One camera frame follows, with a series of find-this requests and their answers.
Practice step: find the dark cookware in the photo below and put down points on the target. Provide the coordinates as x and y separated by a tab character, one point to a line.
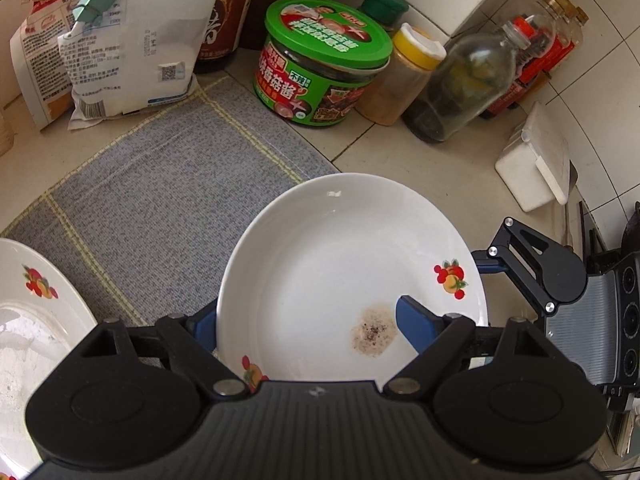
632	230

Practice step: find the white and red bag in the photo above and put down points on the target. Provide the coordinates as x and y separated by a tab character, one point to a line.
35	60

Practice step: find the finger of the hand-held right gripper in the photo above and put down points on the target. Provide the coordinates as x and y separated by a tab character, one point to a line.
490	264

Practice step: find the clear glass bottle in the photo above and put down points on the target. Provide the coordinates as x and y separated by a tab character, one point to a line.
460	85

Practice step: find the yellow-capped spice bottle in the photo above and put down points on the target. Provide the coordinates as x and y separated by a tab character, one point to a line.
400	85

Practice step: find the dark soy sauce bottle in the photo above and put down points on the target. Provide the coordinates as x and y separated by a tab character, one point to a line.
220	20

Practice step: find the green-capped bottle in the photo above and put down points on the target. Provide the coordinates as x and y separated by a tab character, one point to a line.
382	5

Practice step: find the white seasoning box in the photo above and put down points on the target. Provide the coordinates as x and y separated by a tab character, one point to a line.
525	170

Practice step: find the grey woven mat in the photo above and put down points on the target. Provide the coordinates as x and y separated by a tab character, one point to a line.
150	185

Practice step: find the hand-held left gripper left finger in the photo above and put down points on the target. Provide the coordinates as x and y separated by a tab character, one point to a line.
205	329

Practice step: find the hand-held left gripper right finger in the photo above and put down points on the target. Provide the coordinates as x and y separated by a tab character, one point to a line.
415	322

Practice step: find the green-lidded sauce jar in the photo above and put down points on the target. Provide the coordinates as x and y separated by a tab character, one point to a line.
320	35

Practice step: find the white fruit-print plate with stain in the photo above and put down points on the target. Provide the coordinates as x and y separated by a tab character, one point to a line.
325	270

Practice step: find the white bag with blue print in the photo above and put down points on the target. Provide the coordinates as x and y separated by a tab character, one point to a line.
130	35

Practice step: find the red-labelled bottle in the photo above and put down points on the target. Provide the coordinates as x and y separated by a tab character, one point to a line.
550	50

